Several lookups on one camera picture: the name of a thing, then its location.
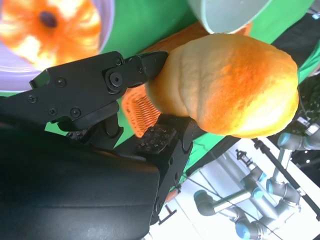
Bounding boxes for orange wicker basket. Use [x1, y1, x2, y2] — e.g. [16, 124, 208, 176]
[121, 21, 254, 138]

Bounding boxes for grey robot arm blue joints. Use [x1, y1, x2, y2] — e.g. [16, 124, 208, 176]
[276, 124, 320, 173]
[193, 169, 303, 240]

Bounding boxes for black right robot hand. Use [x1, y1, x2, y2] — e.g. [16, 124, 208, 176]
[0, 50, 201, 240]

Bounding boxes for black cloth backdrop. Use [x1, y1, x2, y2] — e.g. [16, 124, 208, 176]
[186, 11, 320, 176]

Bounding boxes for green cloth on neighbouring table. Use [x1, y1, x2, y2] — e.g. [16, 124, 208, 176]
[182, 44, 320, 181]

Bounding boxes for orange striped bread roll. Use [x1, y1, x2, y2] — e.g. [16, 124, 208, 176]
[144, 33, 300, 139]
[0, 0, 102, 69]

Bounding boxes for pale grey round bowl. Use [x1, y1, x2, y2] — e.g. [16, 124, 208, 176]
[187, 0, 276, 35]

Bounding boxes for green tablecloth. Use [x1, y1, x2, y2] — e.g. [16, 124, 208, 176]
[0, 0, 316, 176]

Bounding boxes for white round plate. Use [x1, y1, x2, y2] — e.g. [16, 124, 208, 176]
[0, 0, 116, 92]

